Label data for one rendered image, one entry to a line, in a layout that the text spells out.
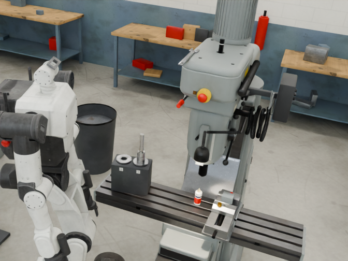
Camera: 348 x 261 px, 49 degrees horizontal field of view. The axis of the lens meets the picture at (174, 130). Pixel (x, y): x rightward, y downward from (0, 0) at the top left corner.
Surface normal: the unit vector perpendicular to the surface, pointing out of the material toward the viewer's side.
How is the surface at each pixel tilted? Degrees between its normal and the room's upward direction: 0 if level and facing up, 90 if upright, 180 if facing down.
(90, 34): 90
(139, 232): 0
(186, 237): 0
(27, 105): 41
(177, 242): 0
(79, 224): 90
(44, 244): 87
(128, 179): 90
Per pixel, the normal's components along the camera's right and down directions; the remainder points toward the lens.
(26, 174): 0.01, 0.44
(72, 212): 0.00, 0.81
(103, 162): 0.62, 0.48
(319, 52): -0.51, 0.37
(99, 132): 0.43, 0.52
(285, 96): -0.32, 0.43
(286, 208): 0.08, -0.87
